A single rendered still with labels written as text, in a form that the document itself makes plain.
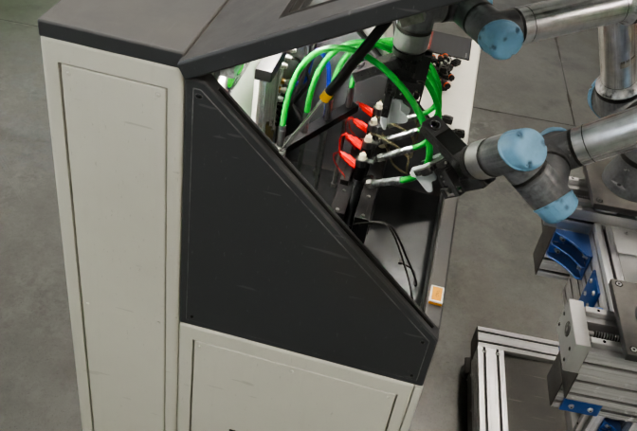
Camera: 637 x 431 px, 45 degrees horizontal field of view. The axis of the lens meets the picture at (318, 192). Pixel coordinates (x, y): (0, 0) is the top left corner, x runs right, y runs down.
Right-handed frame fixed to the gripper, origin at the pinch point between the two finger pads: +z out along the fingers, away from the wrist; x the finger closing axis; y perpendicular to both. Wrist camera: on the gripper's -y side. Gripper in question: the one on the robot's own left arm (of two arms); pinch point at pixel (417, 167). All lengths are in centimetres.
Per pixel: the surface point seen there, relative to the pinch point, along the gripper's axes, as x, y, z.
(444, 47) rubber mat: 79, -14, 73
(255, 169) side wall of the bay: -33.1, -18.0, -2.1
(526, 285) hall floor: 92, 90, 117
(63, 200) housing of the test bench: -61, -32, 32
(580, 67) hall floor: 274, 48, 214
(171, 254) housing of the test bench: -49, -10, 26
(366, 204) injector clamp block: 0.1, 5.9, 29.0
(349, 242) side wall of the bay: -24.1, 4.3, -2.5
